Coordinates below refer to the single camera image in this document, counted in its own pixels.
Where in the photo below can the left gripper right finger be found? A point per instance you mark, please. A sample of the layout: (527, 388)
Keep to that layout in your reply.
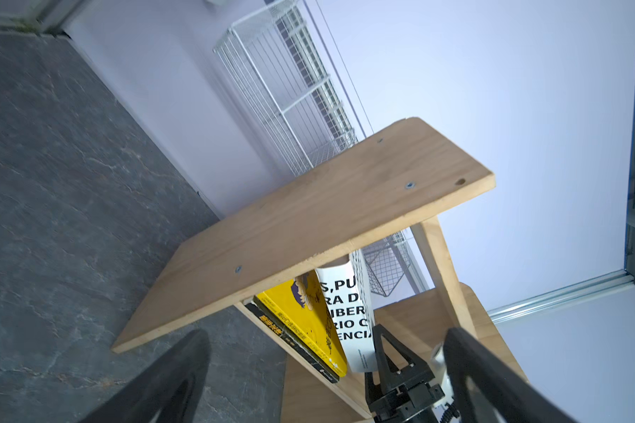
(486, 390)

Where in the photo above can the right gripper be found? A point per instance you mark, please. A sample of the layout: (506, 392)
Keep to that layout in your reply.
(407, 379)

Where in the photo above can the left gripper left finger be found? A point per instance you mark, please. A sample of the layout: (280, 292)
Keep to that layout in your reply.
(167, 391)

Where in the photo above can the white book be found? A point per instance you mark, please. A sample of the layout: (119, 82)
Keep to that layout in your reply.
(346, 287)

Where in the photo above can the black book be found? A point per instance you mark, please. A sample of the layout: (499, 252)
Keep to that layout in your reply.
(293, 341)

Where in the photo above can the yellow book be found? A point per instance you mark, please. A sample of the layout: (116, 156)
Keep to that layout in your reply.
(301, 306)

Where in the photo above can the wooden two-tier shelf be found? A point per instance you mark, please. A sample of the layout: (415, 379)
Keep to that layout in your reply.
(402, 177)

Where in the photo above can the white wire rack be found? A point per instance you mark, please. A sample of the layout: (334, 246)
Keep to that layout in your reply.
(285, 76)

